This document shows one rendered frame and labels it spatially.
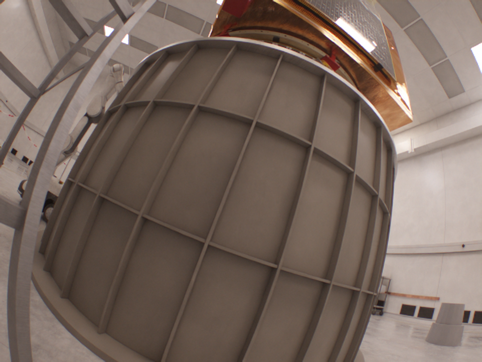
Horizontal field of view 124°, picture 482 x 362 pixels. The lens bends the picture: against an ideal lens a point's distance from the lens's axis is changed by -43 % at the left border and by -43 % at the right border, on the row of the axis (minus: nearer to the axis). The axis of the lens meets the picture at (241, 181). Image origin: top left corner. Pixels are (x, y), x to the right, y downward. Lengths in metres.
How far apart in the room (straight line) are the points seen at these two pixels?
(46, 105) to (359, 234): 11.66
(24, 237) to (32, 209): 0.04
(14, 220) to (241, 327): 0.54
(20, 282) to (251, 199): 0.54
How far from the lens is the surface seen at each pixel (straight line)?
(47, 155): 0.34
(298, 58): 0.93
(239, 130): 0.68
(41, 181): 0.33
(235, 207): 0.59
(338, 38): 1.65
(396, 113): 1.95
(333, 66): 1.56
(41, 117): 11.45
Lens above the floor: 0.38
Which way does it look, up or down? 20 degrees up
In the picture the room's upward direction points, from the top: 21 degrees clockwise
